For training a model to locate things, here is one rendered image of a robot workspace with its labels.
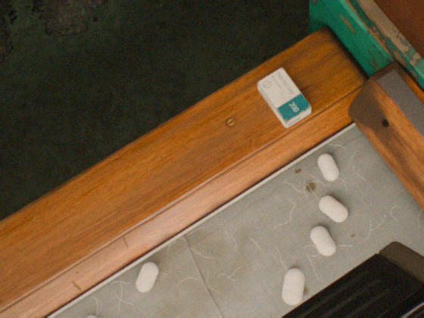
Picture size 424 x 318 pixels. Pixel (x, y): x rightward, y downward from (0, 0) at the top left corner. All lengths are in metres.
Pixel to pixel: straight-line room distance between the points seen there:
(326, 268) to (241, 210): 0.11
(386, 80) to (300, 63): 0.15
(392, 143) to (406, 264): 0.31
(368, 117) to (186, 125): 0.21
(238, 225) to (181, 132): 0.12
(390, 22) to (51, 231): 0.43
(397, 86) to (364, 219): 0.16
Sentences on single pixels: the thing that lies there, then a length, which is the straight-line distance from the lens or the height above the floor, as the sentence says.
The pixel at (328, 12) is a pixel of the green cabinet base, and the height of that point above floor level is 0.78.
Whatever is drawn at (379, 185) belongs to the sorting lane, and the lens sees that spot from 0.76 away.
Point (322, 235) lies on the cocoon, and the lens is 0.72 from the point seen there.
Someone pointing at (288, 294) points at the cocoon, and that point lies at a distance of 0.71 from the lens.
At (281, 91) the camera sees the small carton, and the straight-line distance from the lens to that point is 0.75.
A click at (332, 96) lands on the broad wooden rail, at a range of 0.77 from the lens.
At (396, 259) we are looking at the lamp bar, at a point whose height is 1.08.
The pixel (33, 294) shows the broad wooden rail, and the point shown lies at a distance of 0.76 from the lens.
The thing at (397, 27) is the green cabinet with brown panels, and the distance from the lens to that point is 0.69.
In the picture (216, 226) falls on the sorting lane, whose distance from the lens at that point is 0.75.
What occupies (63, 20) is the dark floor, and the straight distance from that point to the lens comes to 1.82.
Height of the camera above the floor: 1.46
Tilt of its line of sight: 68 degrees down
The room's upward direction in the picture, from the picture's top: 9 degrees counter-clockwise
